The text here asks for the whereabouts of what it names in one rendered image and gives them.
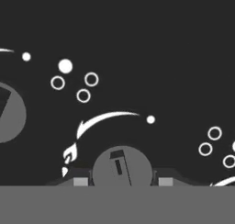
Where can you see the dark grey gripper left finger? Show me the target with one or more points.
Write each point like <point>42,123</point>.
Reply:
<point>80,179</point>

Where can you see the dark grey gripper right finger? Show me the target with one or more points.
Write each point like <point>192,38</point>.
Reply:
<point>166,179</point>

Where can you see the grey round stove knob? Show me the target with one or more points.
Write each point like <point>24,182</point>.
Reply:
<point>121,166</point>
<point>10,114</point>

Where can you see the black stove control panel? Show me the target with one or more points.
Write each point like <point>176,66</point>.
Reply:
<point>137,50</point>

